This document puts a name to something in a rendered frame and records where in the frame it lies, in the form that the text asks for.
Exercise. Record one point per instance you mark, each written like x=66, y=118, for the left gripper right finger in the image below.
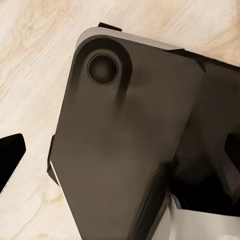
x=232, y=149

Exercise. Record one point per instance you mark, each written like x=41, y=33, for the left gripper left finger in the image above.
x=12, y=150

